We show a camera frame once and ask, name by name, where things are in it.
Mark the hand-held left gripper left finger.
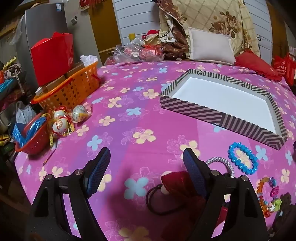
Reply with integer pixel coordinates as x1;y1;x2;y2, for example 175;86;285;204
25;147;111;241

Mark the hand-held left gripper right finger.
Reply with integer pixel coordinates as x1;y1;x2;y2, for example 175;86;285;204
183;148;270;241

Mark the red bow hair tie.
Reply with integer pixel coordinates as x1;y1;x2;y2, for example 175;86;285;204
146;171;208;241

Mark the silver rope hair tie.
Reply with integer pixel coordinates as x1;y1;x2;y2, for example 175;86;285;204
205;157;235;178

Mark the colourful bead bracelet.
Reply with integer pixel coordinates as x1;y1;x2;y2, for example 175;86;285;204
256;177;280;200

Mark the striped cardboard box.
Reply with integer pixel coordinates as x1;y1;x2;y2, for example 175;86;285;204
159;69;288;150

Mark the foil-wrapped egg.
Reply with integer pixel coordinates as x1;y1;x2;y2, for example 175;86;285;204
52;106;68;121
52;118;74;138
72;104;92;122

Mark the pink floral bedsheet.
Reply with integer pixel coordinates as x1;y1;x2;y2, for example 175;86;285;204
14;59;296;241

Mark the blue foil wrapper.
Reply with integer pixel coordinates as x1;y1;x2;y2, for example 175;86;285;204
11;116;49;147

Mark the orange plastic basket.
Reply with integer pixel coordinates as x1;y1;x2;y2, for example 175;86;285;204
32;61;101;111

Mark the grey plastic bag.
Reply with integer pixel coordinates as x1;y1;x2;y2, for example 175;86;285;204
16;101;37;127

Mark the brown cardboard box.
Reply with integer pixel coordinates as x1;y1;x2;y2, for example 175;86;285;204
36;62;86;95

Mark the white crumpled paper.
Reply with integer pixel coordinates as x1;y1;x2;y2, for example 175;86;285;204
80;55;99;67

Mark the clear plastic bag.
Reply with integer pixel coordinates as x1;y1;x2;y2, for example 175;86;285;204
113;43;148;63

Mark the red pillow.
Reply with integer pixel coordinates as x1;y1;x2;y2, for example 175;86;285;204
235;51;283;82

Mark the brown patterned fabric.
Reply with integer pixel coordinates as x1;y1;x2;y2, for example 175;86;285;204
159;30;190;61

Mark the white pillow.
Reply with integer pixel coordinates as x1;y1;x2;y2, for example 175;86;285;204
187;27;236;65

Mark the pink red packet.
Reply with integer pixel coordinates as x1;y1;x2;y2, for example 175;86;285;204
139;45;165;62

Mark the red shopping bag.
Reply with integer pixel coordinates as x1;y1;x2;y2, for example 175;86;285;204
274;52;296;87

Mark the red plush toy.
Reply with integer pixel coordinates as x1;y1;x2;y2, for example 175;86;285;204
142;30;162;46

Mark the floral quilt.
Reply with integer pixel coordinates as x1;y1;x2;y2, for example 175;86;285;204
158;0;260;58

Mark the grey refrigerator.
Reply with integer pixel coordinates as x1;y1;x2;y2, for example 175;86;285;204
16;0;102;81

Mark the blue bead bracelet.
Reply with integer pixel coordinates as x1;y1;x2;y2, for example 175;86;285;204
228;142;259;175

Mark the colourful hair tie with green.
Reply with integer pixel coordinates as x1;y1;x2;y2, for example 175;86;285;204
259;198;283;218

